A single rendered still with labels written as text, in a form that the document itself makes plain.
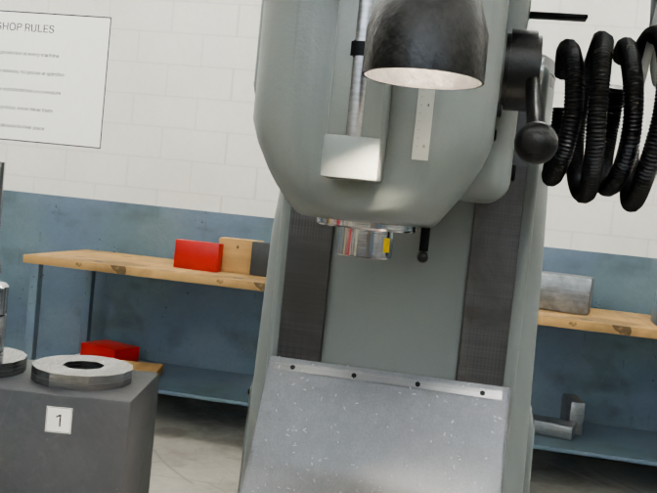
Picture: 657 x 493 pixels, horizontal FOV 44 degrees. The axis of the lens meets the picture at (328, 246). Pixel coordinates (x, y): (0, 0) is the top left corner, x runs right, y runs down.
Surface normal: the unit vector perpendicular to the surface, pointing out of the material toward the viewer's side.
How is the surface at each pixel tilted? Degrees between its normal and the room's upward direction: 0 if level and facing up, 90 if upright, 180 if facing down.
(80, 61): 90
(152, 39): 90
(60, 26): 90
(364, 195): 111
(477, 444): 63
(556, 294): 90
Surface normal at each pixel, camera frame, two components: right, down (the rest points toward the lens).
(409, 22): -0.39, 0.01
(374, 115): -0.18, 0.04
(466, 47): 0.57, 0.10
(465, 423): -0.11, -0.42
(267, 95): -0.76, -0.04
